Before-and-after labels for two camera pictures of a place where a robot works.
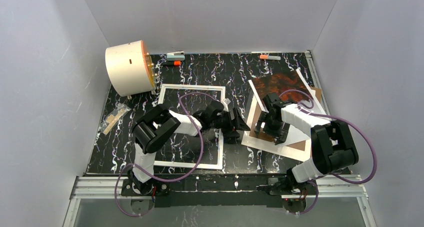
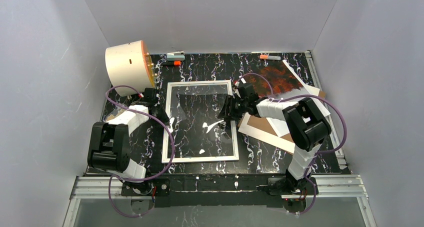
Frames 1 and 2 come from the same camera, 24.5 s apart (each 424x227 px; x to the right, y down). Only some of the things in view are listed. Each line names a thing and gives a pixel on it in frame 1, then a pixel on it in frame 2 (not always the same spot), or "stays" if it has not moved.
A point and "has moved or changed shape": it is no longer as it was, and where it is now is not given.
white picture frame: [215, 88] has moved or changed shape
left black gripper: [230, 121] -> [160, 113]
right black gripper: [272, 126] -> [231, 108]
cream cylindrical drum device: [130, 68] stays
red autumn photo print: [290, 86] has moved or changed shape
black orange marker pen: [169, 63] stays
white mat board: [269, 146] has moved or changed shape
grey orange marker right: [269, 57] stays
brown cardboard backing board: [257, 114] has moved or changed shape
